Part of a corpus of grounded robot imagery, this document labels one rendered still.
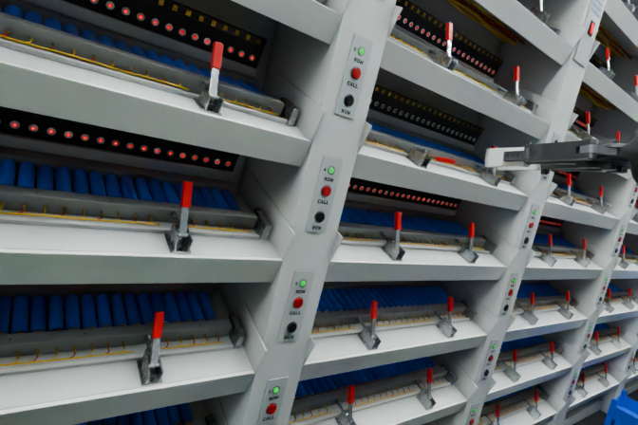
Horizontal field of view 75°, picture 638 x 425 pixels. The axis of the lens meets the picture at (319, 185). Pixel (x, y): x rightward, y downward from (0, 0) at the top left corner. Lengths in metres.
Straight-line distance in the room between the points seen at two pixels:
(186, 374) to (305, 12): 0.55
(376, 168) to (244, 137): 0.26
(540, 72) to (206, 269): 0.98
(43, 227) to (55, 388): 0.20
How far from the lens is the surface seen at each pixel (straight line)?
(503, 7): 0.98
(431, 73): 0.80
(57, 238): 0.57
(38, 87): 0.51
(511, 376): 1.53
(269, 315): 0.69
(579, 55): 1.26
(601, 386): 2.44
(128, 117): 0.53
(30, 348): 0.67
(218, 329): 0.74
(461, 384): 1.30
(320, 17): 0.64
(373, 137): 0.79
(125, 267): 0.57
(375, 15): 0.70
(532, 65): 1.27
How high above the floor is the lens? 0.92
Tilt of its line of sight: 5 degrees down
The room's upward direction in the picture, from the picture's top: 14 degrees clockwise
